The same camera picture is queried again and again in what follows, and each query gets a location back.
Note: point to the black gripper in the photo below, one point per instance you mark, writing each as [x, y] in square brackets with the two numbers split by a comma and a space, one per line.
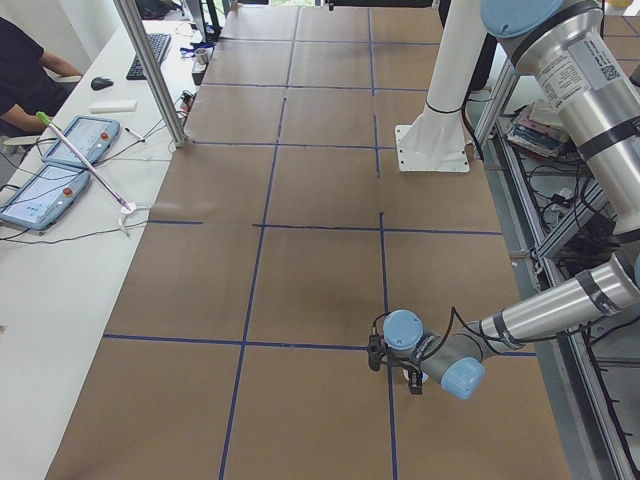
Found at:
[414, 381]

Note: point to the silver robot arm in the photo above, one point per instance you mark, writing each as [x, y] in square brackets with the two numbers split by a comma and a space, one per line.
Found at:
[559, 44]

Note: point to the brown cardboard table cover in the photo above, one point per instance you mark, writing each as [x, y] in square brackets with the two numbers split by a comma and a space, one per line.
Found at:
[286, 219]

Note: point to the stack of books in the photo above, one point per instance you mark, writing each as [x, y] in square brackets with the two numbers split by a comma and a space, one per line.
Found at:
[535, 137]

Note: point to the horizontal blue tape strip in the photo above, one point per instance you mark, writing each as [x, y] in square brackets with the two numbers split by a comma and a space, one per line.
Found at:
[284, 345]

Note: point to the small metal cup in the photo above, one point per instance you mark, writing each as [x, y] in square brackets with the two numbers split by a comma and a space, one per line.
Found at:
[201, 60]

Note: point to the white rectangular box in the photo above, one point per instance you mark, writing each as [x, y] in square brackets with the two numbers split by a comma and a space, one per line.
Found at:
[113, 106]

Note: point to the upper teach pendant tablet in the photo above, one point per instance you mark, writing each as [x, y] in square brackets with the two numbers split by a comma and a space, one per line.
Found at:
[91, 135]

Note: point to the teach pendant tablet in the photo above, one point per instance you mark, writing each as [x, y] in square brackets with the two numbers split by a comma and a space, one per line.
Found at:
[91, 135]
[45, 197]

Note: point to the lower teach pendant tablet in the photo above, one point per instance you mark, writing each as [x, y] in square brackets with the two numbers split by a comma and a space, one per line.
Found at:
[45, 197]

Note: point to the black computer mouse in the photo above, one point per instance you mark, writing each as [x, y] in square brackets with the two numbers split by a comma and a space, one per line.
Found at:
[100, 83]

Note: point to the seated person in black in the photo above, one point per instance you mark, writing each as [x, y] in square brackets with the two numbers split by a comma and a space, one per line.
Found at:
[26, 86]

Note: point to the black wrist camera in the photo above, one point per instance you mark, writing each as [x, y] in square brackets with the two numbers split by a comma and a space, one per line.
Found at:
[375, 352]

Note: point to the aluminium side rack frame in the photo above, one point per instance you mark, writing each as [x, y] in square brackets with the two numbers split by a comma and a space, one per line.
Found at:
[557, 223]

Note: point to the green handled grabber stick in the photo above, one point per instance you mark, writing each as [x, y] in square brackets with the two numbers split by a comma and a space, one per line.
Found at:
[127, 208]

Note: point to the aluminium frame post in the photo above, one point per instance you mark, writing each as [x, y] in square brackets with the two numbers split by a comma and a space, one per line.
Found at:
[133, 24]

